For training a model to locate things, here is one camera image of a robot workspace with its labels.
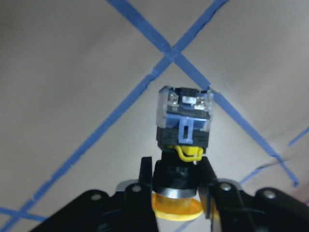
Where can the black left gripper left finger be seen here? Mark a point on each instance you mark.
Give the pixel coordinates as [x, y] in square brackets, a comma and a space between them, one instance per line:
[138, 201]

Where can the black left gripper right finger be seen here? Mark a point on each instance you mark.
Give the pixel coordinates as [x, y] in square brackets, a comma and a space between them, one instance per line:
[224, 202]

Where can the yellow push button switch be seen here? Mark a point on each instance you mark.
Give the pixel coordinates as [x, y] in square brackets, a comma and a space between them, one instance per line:
[183, 121]

